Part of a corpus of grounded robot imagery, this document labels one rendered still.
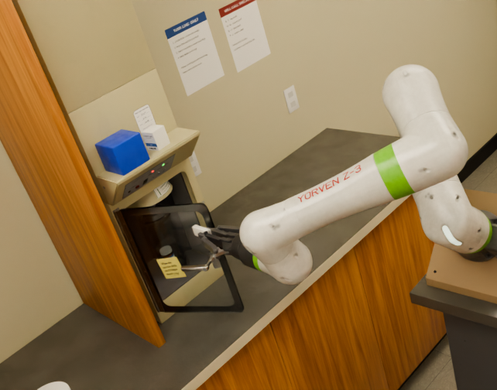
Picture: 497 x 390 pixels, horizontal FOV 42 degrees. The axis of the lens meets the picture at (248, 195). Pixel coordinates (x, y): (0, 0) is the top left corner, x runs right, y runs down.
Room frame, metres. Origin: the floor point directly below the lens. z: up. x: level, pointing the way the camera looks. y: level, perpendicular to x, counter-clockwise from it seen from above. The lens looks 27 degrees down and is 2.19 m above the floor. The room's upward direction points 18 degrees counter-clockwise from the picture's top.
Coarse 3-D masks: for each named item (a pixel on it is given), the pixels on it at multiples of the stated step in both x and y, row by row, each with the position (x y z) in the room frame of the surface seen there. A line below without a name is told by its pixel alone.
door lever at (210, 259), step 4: (208, 256) 1.63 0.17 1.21; (212, 256) 1.62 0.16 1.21; (208, 260) 1.62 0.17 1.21; (212, 260) 1.62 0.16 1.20; (208, 264) 1.60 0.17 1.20; (180, 268) 1.62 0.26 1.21; (184, 268) 1.62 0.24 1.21; (188, 268) 1.61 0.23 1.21; (192, 268) 1.60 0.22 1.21; (196, 268) 1.60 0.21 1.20; (200, 268) 1.59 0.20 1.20; (204, 268) 1.58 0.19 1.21; (208, 268) 1.59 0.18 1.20
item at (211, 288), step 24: (144, 216) 1.71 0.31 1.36; (168, 216) 1.67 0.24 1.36; (192, 216) 1.63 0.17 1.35; (144, 240) 1.72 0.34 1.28; (168, 240) 1.69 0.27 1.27; (192, 240) 1.65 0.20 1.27; (144, 264) 1.74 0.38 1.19; (192, 264) 1.66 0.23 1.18; (216, 264) 1.62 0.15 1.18; (168, 288) 1.72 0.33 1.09; (192, 288) 1.68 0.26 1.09; (216, 288) 1.64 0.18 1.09; (168, 312) 1.74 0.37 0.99; (192, 312) 1.70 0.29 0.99; (216, 312) 1.65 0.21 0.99; (240, 312) 1.61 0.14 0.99
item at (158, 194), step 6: (162, 186) 1.90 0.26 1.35; (168, 186) 1.92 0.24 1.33; (150, 192) 1.88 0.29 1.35; (156, 192) 1.88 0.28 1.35; (162, 192) 1.89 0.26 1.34; (168, 192) 1.90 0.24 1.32; (144, 198) 1.87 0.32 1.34; (150, 198) 1.87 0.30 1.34; (156, 198) 1.87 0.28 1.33; (162, 198) 1.88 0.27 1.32; (132, 204) 1.88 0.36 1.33; (138, 204) 1.87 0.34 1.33; (144, 204) 1.86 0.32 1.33; (150, 204) 1.86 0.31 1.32
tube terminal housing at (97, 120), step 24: (120, 96) 1.86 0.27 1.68; (144, 96) 1.90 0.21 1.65; (72, 120) 1.76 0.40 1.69; (96, 120) 1.80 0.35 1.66; (120, 120) 1.84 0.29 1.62; (168, 120) 1.93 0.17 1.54; (96, 168) 1.77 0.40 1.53; (192, 168) 1.95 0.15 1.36; (144, 192) 1.83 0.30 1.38; (192, 192) 1.96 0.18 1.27; (120, 240) 1.78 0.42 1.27; (144, 288) 1.77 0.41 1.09
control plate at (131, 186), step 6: (162, 162) 1.79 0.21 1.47; (168, 162) 1.82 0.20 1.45; (156, 168) 1.78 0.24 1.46; (162, 168) 1.81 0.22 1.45; (168, 168) 1.85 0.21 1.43; (144, 174) 1.75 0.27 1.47; (150, 174) 1.78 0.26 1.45; (156, 174) 1.82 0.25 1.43; (132, 180) 1.72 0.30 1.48; (138, 180) 1.75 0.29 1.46; (150, 180) 1.81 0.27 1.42; (126, 186) 1.71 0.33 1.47; (132, 186) 1.75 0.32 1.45; (126, 192) 1.74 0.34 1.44; (132, 192) 1.77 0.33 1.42
